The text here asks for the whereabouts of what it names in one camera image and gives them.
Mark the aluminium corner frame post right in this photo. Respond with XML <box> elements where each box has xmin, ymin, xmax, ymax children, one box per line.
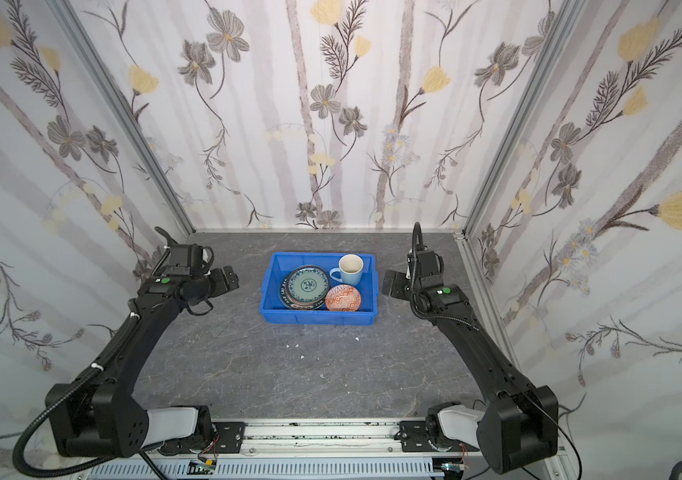
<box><xmin>461</xmin><ymin>0</ymin><xmax>585</xmax><ymax>238</ymax></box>

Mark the green blue floral plate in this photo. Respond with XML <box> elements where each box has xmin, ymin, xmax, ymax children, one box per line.
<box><xmin>281</xmin><ymin>265</ymin><xmax>331</xmax><ymax>310</ymax></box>

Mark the aluminium corner frame post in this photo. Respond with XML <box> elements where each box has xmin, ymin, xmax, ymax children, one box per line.
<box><xmin>46</xmin><ymin>0</ymin><xmax>196</xmax><ymax>236</ymax></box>
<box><xmin>461</xmin><ymin>0</ymin><xmax>585</xmax><ymax>238</ymax></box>

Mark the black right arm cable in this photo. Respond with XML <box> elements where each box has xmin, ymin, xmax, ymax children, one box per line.
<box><xmin>408</xmin><ymin>221</ymin><xmax>583</xmax><ymax>480</ymax></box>

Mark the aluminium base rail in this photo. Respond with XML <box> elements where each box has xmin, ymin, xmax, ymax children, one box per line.
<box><xmin>70</xmin><ymin>416</ymin><xmax>570</xmax><ymax>480</ymax></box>

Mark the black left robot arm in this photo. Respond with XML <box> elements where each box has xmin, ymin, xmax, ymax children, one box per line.
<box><xmin>45</xmin><ymin>266</ymin><xmax>239</xmax><ymax>458</ymax></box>

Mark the blue plastic bin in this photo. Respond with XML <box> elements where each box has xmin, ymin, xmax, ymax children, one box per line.
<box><xmin>259</xmin><ymin>252</ymin><xmax>379</xmax><ymax>326</ymax></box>

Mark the red patterned small bowl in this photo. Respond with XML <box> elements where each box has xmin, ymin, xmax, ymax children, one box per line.
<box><xmin>324</xmin><ymin>284</ymin><xmax>362</xmax><ymax>312</ymax></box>

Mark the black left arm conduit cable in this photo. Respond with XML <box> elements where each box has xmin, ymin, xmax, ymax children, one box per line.
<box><xmin>12</xmin><ymin>311</ymin><xmax>141</xmax><ymax>479</ymax></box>

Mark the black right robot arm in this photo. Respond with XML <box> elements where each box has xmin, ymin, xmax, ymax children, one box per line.
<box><xmin>382</xmin><ymin>245</ymin><xmax>559</xmax><ymax>474</ymax></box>

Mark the aluminium corner frame post left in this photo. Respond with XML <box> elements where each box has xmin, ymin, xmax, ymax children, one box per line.
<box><xmin>46</xmin><ymin>0</ymin><xmax>196</xmax><ymax>236</ymax></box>

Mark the light blue ceramic mug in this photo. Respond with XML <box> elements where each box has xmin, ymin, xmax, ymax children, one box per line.
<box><xmin>329</xmin><ymin>254</ymin><xmax>365</xmax><ymax>286</ymax></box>

